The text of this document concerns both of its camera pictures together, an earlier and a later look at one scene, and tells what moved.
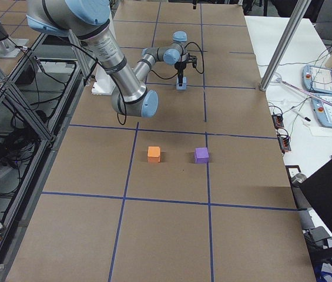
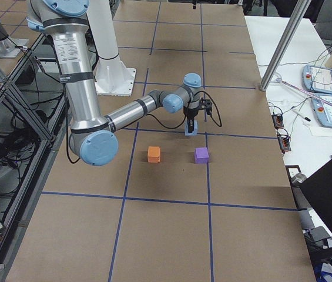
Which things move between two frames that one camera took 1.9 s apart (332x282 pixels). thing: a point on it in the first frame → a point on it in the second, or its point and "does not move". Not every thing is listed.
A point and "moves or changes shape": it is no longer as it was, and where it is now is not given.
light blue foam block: x=183 y=87 moves or changes shape
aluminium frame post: x=299 y=10 does not move
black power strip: x=278 y=120 does not move
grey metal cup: x=297 y=180 does not move
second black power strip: x=284 y=143 does not move
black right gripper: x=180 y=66 → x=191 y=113
